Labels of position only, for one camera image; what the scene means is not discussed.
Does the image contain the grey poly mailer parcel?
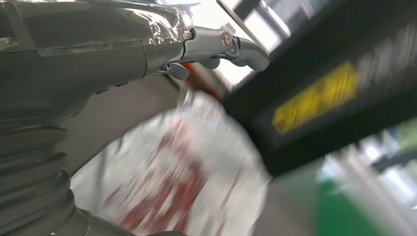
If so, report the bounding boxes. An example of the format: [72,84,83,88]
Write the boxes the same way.
[70,91,273,236]

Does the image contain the black inbound scanner machine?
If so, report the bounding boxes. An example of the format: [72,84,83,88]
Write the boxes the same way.
[60,0,417,236]

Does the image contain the green conveyor belt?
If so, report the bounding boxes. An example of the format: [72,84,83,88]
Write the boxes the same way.
[314,117,417,236]

